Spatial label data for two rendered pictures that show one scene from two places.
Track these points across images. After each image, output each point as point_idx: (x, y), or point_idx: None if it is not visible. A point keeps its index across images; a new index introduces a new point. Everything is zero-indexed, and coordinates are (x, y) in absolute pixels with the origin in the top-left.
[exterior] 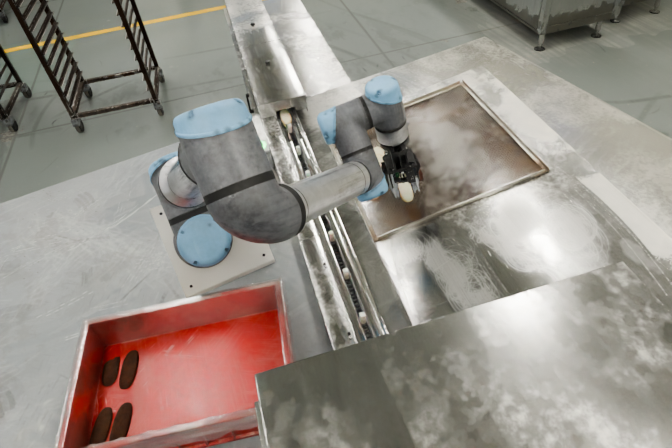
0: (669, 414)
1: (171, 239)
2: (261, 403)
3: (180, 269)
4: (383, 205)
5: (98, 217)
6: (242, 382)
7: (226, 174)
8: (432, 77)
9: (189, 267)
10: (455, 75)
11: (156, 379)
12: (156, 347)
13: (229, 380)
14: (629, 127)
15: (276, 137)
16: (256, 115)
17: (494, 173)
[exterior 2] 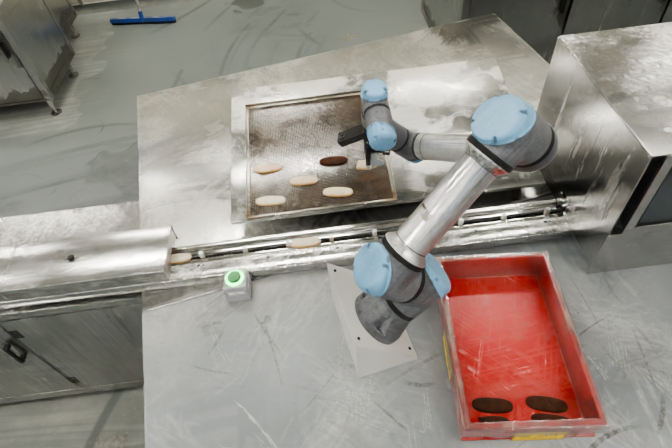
0: (639, 44)
1: (377, 342)
2: (668, 153)
3: (398, 349)
4: (361, 188)
5: None
6: (505, 309)
7: (547, 124)
8: (177, 140)
9: (396, 341)
10: (185, 126)
11: (502, 378)
12: (469, 382)
13: (503, 318)
14: (309, 62)
15: (214, 267)
16: (142, 295)
17: (361, 117)
